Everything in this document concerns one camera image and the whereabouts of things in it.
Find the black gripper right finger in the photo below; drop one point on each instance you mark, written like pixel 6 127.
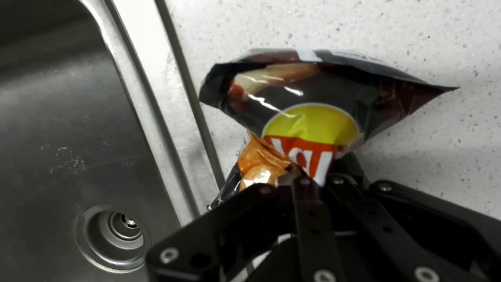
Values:
pixel 411 235

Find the black chips bag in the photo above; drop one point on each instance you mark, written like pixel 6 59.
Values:
pixel 305 109

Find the stainless steel double sink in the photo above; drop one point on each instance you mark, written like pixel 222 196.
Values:
pixel 89 114

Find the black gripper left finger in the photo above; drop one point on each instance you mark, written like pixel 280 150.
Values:
pixel 217 244

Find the sink drain strainer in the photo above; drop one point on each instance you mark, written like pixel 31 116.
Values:
pixel 109 239

